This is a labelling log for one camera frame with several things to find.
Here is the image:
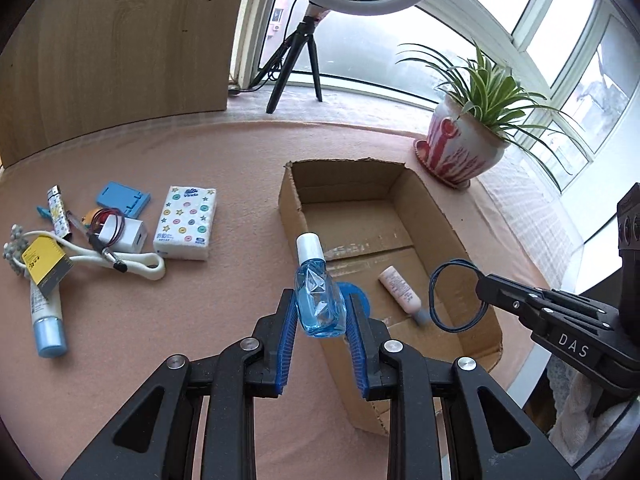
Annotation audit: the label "black tripod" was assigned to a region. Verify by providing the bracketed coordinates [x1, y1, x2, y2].
[250, 2, 333, 114]

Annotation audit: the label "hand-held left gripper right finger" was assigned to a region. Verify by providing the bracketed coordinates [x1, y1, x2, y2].
[346, 292, 581, 480]

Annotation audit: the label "cardboard box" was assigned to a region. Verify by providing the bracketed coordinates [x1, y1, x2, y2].
[277, 158, 503, 436]

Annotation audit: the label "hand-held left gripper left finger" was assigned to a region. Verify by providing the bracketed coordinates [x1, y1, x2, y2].
[62, 287, 301, 480]

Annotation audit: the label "patterned white lighter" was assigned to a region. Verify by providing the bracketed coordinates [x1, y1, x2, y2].
[46, 186, 71, 238]

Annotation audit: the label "clear ballpoint pen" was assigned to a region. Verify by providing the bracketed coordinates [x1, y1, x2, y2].
[66, 210, 127, 273]

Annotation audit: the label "pink cosmetic tube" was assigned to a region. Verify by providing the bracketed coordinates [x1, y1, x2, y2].
[378, 266, 431, 326]

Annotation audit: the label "white roller massager grey balls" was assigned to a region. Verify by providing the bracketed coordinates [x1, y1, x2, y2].
[2, 222, 166, 283]

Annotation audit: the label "pink felt table cloth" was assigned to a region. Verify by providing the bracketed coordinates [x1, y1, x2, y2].
[0, 110, 581, 480]

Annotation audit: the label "black power cable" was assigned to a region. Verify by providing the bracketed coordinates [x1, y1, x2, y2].
[227, 72, 273, 96]

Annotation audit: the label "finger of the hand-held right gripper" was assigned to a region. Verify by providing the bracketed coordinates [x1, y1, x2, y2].
[476, 274, 621, 321]
[487, 305, 640, 389]

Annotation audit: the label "yellow ruler card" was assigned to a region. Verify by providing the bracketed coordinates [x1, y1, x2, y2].
[21, 237, 75, 298]

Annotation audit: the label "maroon elastic band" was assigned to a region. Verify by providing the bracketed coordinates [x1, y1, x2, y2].
[89, 207, 126, 251]

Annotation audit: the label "dark blue hair band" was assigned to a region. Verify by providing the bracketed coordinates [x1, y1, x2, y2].
[428, 259, 488, 333]

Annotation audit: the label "light wooden board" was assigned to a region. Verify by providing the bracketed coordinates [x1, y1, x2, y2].
[0, 0, 258, 168]

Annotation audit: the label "patterned white tissue pack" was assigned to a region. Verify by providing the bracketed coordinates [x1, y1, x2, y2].
[152, 185, 217, 261]

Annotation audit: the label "blue round lid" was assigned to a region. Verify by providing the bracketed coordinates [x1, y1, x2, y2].
[340, 282, 372, 318]

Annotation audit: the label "white plug charger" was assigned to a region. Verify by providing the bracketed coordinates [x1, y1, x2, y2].
[92, 208, 147, 254]

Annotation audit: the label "spider plant in red-white pot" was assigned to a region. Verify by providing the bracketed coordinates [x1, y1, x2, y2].
[395, 42, 591, 191]

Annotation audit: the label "white textured cloth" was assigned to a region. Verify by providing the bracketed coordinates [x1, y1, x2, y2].
[475, 150, 586, 301]

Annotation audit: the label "person's right hand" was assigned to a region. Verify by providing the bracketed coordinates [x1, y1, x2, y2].
[547, 355, 631, 461]

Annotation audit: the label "blue phone stand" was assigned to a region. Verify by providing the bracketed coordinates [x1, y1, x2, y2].
[96, 181, 152, 219]

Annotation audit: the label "white cream tube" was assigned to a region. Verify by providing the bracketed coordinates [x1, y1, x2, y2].
[29, 277, 68, 358]

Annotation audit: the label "blue glass bottle white cap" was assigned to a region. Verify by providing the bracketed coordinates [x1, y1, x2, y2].
[295, 232, 348, 339]

